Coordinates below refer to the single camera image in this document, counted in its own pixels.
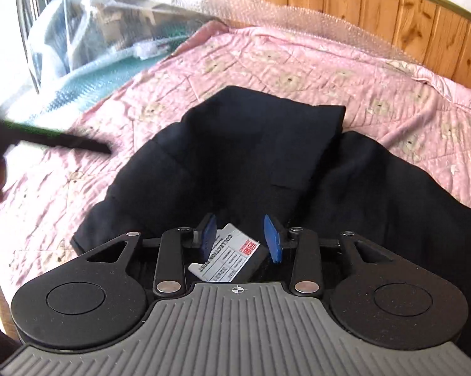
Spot teal textured cloth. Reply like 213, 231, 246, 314
34, 53, 191, 116

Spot black pants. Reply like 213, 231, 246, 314
70, 85, 471, 322

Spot clear plastic bag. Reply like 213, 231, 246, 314
24, 0, 230, 92

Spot chrome metal rack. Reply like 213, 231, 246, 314
13, 0, 61, 92

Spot pink quilted blanket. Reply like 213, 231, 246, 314
0, 23, 471, 302

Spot white garment tag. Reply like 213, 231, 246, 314
188, 223, 268, 283

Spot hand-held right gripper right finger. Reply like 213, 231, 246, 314
263, 214, 394, 297

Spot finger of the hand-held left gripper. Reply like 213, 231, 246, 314
0, 119, 111, 154

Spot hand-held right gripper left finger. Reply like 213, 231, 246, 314
84, 213, 217, 297

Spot clear bubble wrap sheet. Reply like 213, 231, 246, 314
198, 0, 430, 65

